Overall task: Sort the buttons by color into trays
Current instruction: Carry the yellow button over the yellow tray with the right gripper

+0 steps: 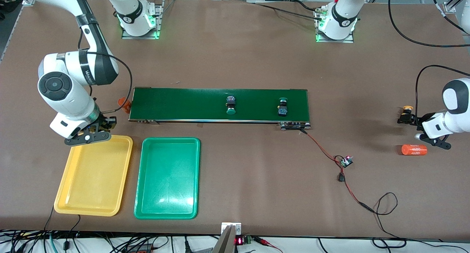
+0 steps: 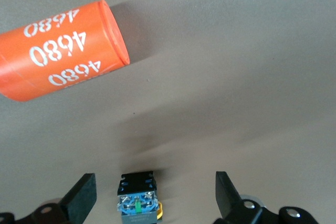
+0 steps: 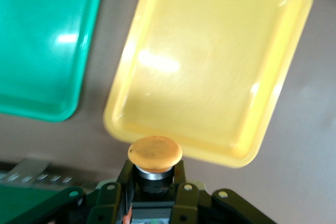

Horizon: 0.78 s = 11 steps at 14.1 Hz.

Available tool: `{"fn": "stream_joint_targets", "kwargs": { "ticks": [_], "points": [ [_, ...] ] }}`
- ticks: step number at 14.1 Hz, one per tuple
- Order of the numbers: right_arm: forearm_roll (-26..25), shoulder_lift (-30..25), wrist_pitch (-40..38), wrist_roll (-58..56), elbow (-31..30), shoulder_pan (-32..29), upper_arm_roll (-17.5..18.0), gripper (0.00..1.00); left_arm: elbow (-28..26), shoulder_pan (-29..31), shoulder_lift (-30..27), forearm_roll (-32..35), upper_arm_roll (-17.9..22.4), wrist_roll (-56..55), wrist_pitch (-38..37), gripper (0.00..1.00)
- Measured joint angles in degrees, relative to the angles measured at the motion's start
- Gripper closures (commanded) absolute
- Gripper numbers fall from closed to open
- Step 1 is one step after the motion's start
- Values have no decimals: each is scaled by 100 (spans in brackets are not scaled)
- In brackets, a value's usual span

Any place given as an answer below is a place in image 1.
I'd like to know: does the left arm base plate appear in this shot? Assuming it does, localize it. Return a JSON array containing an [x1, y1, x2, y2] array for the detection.
[[315, 6, 355, 43]]

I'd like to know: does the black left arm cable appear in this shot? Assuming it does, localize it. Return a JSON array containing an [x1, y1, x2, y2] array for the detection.
[[415, 64, 470, 118], [388, 0, 470, 48]]

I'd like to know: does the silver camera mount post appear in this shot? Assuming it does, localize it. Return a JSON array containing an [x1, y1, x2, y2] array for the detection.
[[212, 222, 242, 253]]

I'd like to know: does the green conveyor belt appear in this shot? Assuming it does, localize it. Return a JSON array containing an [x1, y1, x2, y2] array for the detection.
[[128, 87, 312, 131]]

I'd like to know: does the red clip lead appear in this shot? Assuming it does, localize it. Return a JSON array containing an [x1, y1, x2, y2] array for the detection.
[[253, 236, 284, 253]]

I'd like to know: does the thin black looped cable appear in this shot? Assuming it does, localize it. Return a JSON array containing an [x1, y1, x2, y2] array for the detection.
[[372, 192, 408, 249]]

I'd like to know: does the black cable with plug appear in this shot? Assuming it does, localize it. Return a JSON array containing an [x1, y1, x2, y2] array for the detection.
[[63, 214, 82, 250]]

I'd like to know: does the green plastic tray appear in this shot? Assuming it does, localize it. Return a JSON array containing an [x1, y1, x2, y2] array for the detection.
[[134, 137, 201, 220]]

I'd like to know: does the green mushroom push button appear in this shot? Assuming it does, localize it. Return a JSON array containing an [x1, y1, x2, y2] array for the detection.
[[277, 97, 289, 117], [225, 96, 237, 116]]

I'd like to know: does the yellow plastic tray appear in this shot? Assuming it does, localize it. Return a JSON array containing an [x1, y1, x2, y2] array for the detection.
[[54, 134, 133, 217]]

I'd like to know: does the red black wire pair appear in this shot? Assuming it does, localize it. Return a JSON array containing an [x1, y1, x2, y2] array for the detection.
[[300, 130, 376, 214]]

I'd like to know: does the black base power cable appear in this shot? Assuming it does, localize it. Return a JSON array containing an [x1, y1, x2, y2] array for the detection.
[[254, 2, 323, 21]]

